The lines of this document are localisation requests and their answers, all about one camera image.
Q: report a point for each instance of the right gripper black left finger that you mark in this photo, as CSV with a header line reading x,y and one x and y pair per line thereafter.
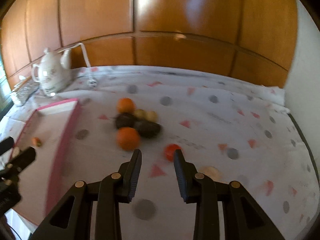
x,y
71,216

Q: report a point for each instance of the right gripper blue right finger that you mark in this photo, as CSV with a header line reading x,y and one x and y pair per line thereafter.
x,y
221,209

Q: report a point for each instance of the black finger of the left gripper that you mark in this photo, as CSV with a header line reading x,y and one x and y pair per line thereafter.
x,y
6,144

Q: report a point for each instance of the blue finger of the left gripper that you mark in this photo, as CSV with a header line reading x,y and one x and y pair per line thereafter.
x,y
23,160

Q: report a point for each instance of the small orange carrot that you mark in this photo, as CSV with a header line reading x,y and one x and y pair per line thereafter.
x,y
36,142

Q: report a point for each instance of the orange mandarin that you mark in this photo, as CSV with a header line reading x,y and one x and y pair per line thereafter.
x,y
128,139
125,105

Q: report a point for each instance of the small red tomato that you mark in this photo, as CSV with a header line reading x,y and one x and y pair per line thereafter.
x,y
170,150

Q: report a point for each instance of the dark round fruit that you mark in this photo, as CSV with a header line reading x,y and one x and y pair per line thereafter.
x,y
125,120

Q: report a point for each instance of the dark avocado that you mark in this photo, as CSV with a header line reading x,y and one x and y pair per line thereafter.
x,y
148,129

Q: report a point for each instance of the small yellow-green fruit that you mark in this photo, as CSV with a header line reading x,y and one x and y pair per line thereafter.
x,y
140,114
151,116

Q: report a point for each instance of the pink white shallow box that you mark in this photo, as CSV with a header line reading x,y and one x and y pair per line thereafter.
x,y
40,184

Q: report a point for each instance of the silver tissue box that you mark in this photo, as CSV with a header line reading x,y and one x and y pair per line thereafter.
x,y
23,90

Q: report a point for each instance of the white ceramic electric kettle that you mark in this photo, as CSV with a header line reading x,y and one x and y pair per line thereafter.
x,y
53,73

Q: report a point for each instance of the patterned white tablecloth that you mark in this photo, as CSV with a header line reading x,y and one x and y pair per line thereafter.
x,y
229,129

